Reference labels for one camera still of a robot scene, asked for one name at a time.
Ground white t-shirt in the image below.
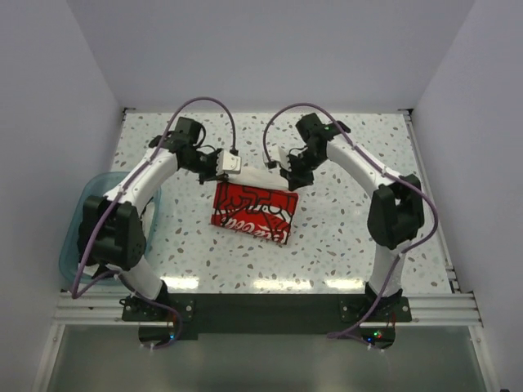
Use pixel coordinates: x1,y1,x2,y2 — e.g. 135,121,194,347
211,167,299,244

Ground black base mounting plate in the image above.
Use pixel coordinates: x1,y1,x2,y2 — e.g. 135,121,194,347
119,294,413,348

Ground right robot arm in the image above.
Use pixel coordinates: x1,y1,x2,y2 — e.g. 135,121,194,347
279,114,425,321

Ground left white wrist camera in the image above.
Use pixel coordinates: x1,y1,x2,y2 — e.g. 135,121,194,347
216,150,242,176

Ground black clothes in basket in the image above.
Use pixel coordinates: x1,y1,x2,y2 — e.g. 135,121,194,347
77,195,147,275

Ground aluminium frame rail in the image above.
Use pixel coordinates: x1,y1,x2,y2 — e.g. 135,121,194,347
53,292,483,327

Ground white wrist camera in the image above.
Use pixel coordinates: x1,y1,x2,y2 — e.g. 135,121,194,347
264,146,291,172
216,150,242,176

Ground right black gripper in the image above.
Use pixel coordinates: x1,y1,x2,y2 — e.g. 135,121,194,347
279,149,326,191

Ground blue plastic basket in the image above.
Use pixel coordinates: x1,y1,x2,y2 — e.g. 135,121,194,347
58,171,162,283

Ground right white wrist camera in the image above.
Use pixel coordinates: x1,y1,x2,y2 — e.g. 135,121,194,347
264,146,291,172

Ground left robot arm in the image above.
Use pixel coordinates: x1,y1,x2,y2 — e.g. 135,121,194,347
77,118,224,320

